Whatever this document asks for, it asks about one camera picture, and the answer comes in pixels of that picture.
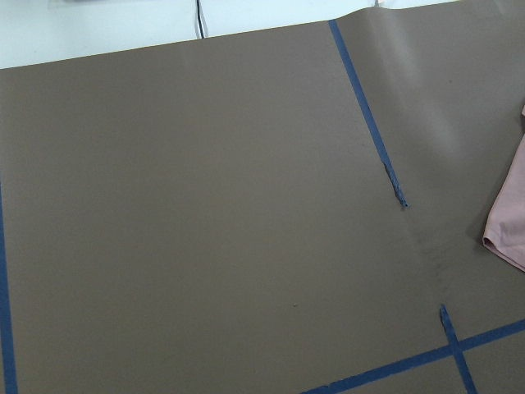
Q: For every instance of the pink Snoopy t-shirt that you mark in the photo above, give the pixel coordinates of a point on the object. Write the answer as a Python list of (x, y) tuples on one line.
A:
[(504, 230)]

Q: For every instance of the brown paper table cover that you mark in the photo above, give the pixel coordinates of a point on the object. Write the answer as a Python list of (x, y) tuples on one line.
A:
[(295, 210)]

